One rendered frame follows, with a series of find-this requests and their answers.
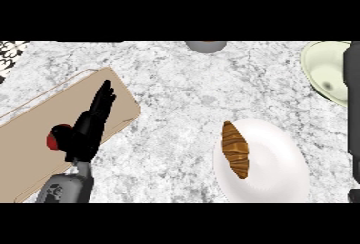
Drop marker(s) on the pale green bowl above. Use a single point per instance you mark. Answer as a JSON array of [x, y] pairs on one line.
[[328, 70]]

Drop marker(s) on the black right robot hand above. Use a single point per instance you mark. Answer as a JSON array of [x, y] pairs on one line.
[[353, 95]]

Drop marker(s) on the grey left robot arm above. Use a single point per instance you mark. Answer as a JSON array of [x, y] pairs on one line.
[[66, 189]]

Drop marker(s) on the black and white patterned mat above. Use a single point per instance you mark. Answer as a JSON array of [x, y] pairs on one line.
[[11, 55]]

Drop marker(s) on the grey round pot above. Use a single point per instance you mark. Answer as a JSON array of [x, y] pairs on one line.
[[206, 46]]

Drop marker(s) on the beige wooden cutting board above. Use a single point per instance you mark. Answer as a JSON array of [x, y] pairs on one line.
[[29, 143]]

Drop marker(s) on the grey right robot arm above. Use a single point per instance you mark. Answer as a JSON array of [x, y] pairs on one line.
[[355, 196]]

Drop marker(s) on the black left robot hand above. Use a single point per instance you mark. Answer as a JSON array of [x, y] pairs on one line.
[[89, 127]]

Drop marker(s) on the white oval plate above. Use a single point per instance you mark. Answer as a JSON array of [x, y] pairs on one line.
[[277, 158]]

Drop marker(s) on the brown croissant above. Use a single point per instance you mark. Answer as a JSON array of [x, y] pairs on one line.
[[235, 149]]

